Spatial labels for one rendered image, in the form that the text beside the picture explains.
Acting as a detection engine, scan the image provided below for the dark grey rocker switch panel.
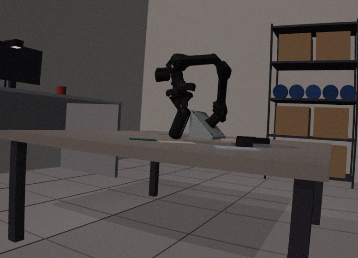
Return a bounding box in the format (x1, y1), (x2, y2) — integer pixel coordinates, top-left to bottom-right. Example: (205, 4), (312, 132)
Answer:
(169, 107), (191, 139)

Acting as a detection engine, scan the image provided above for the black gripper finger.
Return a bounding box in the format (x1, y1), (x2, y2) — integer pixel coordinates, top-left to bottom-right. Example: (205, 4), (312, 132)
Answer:
(169, 95), (183, 111)
(180, 97), (191, 108)

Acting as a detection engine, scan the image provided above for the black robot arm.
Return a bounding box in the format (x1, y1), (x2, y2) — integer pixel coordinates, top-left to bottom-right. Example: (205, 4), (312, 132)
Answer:
(155, 54), (232, 128)

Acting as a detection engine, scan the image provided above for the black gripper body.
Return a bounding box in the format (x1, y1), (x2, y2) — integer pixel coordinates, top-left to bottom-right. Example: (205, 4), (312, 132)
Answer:
(166, 78), (193, 99)

